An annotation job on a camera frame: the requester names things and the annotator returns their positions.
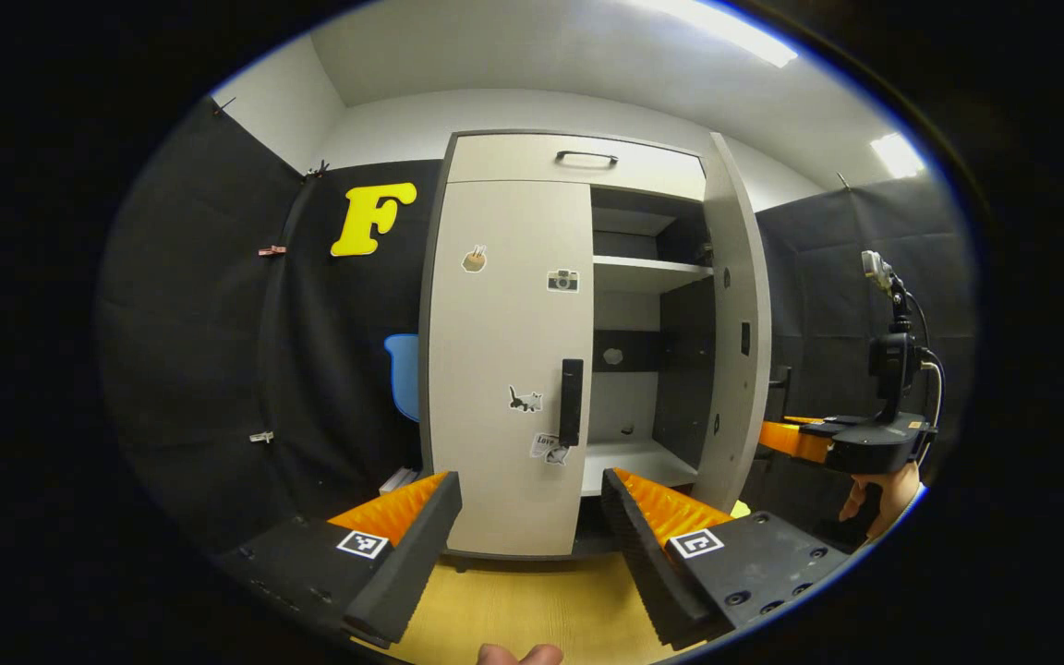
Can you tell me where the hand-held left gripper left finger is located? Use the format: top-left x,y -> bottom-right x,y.
218,471 -> 464,649

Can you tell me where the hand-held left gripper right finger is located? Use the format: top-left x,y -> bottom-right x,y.
599,466 -> 856,652

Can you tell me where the grey double-door shoe cabinet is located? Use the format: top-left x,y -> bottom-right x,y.
417,129 -> 773,564

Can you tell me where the beige cabinet door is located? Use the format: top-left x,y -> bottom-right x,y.
691,132 -> 793,515
428,180 -> 595,558

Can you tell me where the short white cabinet shelf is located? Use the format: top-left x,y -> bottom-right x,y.
592,208 -> 676,238

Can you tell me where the beige cabinet drawer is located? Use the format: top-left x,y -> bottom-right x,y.
447,134 -> 708,202

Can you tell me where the blue chair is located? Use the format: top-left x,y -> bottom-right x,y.
383,333 -> 422,424

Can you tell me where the small ceiling light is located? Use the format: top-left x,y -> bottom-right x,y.
869,132 -> 925,179

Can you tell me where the long ceiling light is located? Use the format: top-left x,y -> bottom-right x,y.
652,0 -> 799,68

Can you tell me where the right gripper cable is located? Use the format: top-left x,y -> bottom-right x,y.
906,294 -> 949,467

